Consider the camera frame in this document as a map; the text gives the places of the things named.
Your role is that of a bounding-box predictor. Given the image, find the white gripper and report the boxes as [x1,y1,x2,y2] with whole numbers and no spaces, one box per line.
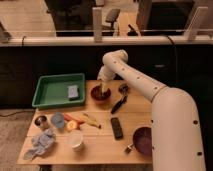
[97,65,116,94]

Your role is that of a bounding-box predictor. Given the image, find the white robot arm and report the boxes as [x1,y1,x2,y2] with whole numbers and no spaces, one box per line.
[98,50,206,171]

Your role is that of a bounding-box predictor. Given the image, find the red bowl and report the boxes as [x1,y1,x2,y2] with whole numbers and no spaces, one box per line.
[91,86,111,101]

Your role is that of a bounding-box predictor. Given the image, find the purple bowl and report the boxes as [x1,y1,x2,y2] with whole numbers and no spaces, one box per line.
[133,127,152,157]

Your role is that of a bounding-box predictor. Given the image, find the dark round tape roll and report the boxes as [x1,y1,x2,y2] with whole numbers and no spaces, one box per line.
[118,84,129,95]

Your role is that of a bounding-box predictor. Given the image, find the blue sponge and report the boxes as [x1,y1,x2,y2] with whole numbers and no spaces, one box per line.
[68,85,79,100]

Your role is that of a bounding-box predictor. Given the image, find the yellow banana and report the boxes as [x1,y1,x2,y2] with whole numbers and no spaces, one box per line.
[80,113,101,128]

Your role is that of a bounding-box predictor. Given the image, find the wooden table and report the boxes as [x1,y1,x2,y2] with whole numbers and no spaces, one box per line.
[17,80,152,165]

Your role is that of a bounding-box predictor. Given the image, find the black remote control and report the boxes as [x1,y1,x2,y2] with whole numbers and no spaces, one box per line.
[111,118,123,140]

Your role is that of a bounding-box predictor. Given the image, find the orange carrot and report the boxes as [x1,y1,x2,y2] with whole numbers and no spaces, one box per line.
[64,114,84,124]

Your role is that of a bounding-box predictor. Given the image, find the green plastic tray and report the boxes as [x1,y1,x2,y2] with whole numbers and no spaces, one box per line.
[32,73,86,109]

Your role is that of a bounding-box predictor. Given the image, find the white cup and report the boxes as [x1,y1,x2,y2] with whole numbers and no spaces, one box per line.
[68,130,84,150]

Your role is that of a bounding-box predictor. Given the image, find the office chair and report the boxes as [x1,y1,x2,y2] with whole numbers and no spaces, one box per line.
[102,9,120,30]

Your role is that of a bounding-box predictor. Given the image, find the metal can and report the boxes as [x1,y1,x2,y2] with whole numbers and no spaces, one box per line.
[34,115,49,130]

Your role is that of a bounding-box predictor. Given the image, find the crumpled grey cloth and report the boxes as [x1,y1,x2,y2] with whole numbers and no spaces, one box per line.
[23,129,55,160]

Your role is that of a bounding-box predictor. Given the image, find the black handled brush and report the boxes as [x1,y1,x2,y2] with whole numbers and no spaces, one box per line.
[111,96,127,114]

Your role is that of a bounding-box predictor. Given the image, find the white rail barrier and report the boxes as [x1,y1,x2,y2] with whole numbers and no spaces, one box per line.
[0,6,213,47]

